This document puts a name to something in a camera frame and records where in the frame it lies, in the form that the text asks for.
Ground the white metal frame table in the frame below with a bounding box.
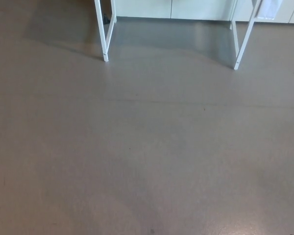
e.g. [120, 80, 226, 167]
[94, 0, 263, 71]

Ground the white cabinet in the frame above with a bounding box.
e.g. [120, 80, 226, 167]
[114, 0, 294, 24]

